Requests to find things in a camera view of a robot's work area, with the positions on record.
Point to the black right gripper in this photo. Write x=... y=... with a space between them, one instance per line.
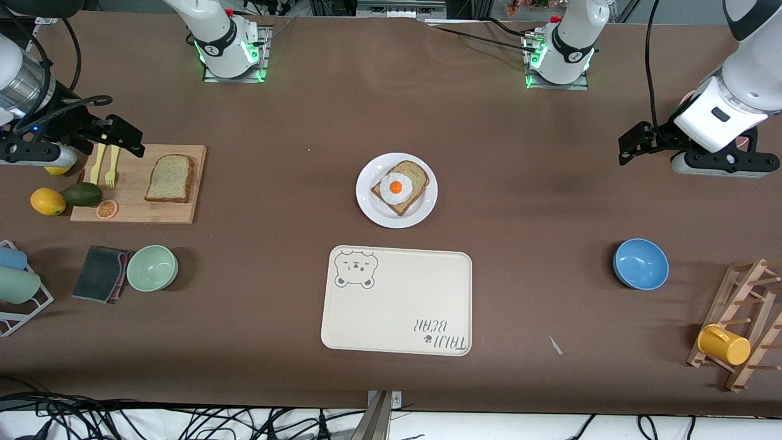
x=68 y=124

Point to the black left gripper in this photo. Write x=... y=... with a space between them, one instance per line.
x=662 y=135

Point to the plain brown bread slice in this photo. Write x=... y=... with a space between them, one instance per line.
x=170 y=178

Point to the fried egg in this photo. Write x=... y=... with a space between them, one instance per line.
x=396 y=187

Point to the white round plate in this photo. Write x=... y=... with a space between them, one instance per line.
x=372 y=211

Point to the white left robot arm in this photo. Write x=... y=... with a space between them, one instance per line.
x=568 y=43

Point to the yellow plastic fork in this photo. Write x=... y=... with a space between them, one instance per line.
x=112 y=171

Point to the pink round object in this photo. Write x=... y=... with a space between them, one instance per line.
x=686 y=98

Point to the dark green avocado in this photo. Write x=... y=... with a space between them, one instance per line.
x=82 y=195

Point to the wooden cutting board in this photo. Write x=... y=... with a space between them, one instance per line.
x=131 y=209

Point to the yellow lemon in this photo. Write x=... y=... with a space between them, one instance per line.
x=58 y=172
x=47 y=201

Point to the orange fruit slice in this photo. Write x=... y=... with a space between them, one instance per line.
x=107 y=209

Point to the blue bowl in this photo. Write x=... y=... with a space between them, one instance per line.
x=641 y=264

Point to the pale green bowl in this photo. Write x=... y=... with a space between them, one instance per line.
x=152 y=269

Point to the dark grey folded cloth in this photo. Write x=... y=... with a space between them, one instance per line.
x=98 y=275

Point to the light blue cup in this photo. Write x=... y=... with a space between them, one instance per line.
x=11 y=258

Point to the wooden mug rack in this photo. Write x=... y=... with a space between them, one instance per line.
x=742 y=287

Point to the pale green cup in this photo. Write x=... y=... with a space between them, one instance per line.
x=17 y=286

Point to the small grey tape scrap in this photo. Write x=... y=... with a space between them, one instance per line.
x=555 y=345

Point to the yellow mug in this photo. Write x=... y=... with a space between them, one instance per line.
x=724 y=345

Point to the cream bear print tray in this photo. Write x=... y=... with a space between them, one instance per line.
x=397 y=305

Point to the aluminium profile bar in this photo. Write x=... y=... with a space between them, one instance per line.
x=377 y=418

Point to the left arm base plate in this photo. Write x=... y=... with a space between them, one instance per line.
x=583 y=82

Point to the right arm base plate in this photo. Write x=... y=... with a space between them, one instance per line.
x=264 y=52

